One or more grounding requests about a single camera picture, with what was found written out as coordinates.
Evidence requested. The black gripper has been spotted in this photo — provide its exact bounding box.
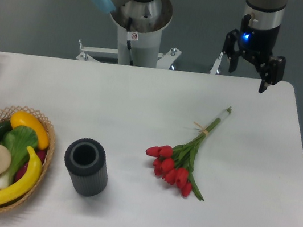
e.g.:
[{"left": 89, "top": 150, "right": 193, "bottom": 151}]
[{"left": 222, "top": 14, "right": 286, "bottom": 93}]

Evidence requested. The red tulip bouquet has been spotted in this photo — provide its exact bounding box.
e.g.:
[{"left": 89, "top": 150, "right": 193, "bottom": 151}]
[{"left": 145, "top": 107, "right": 232, "bottom": 201}]

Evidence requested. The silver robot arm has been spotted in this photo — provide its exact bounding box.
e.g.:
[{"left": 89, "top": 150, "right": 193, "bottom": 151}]
[{"left": 91, "top": 0, "right": 288, "bottom": 92}]

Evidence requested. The dark grey ribbed vase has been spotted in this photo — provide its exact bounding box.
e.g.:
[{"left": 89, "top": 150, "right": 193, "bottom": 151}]
[{"left": 64, "top": 138, "right": 108, "bottom": 197}]

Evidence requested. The dark red vegetable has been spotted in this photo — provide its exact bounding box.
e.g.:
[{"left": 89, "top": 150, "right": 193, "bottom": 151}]
[{"left": 13, "top": 145, "right": 48, "bottom": 187}]

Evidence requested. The green bok choy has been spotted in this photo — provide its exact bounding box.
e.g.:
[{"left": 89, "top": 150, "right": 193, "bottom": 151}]
[{"left": 0, "top": 126, "right": 38, "bottom": 190}]

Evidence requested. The yellow banana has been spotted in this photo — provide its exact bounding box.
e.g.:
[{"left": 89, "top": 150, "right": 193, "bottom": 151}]
[{"left": 0, "top": 146, "right": 42, "bottom": 205}]

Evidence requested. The woven wicker basket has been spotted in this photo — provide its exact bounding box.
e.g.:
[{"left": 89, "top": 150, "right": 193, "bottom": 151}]
[{"left": 0, "top": 106, "right": 56, "bottom": 213}]

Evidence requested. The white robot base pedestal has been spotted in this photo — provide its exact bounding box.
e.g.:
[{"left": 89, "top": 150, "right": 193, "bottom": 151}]
[{"left": 91, "top": 0, "right": 181, "bottom": 69}]

